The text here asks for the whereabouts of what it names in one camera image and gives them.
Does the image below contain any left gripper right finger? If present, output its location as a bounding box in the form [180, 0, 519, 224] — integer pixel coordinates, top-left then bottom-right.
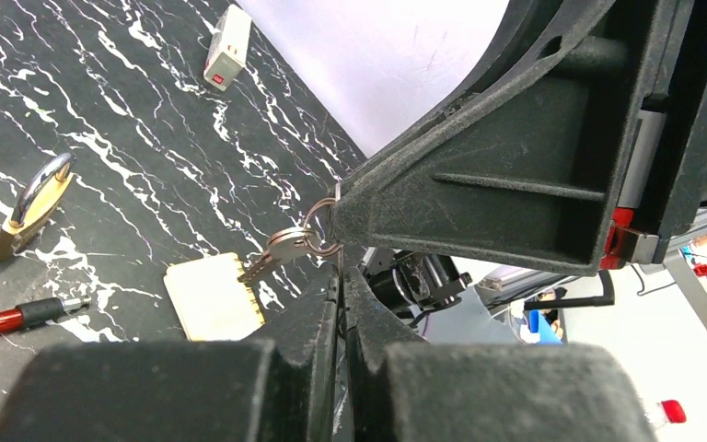
[342, 268, 655, 441]

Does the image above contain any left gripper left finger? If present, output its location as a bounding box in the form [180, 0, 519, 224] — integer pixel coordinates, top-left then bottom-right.
[0, 268, 339, 441]

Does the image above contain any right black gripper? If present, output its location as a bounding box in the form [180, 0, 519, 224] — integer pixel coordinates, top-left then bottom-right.
[330, 1, 707, 274]

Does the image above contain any small silver key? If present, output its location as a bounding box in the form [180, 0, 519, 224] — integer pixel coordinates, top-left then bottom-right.
[238, 197, 342, 286]

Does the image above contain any red cable lock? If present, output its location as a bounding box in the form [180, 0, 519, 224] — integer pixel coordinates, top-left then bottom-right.
[0, 297, 92, 334]

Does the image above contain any brass padlock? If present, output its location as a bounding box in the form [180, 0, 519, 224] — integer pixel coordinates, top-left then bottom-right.
[0, 153, 76, 262]

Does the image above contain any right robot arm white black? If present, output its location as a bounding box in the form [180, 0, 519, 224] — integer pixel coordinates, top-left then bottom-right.
[331, 1, 707, 311]

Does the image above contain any orange spiral notebook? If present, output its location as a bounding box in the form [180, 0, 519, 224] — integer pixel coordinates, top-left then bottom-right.
[163, 252, 265, 342]

